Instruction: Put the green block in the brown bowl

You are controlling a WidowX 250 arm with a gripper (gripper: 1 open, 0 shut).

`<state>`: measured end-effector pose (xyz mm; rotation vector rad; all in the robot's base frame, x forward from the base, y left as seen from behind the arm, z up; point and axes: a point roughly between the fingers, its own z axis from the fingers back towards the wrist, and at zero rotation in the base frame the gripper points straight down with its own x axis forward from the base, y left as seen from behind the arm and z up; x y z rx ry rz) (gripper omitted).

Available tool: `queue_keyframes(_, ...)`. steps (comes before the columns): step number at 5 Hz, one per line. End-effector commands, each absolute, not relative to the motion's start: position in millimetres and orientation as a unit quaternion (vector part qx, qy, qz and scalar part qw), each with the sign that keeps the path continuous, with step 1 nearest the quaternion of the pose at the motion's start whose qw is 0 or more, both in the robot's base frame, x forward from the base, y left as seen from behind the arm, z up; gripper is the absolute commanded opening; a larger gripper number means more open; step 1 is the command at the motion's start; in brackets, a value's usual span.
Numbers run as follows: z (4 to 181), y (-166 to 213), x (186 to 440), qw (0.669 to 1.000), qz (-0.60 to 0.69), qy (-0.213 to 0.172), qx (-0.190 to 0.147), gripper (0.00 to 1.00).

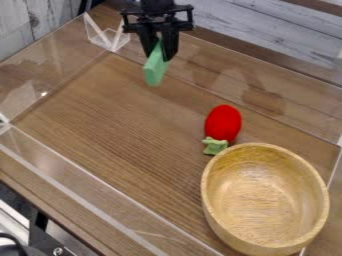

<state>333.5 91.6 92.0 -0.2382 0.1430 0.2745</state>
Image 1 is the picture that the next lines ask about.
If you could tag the long green block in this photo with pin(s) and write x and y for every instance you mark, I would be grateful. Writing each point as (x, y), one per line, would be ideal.
(156, 67)

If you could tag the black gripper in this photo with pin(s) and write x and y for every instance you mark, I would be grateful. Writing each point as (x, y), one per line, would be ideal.
(158, 15)

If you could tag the black metal table frame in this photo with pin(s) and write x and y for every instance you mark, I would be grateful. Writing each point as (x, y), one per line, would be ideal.
(34, 229)

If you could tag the red plush strawberry toy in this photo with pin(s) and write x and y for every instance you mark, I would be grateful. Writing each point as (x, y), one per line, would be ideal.
(223, 127)

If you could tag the brown wooden bowl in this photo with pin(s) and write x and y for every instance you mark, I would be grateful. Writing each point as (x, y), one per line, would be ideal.
(265, 199)

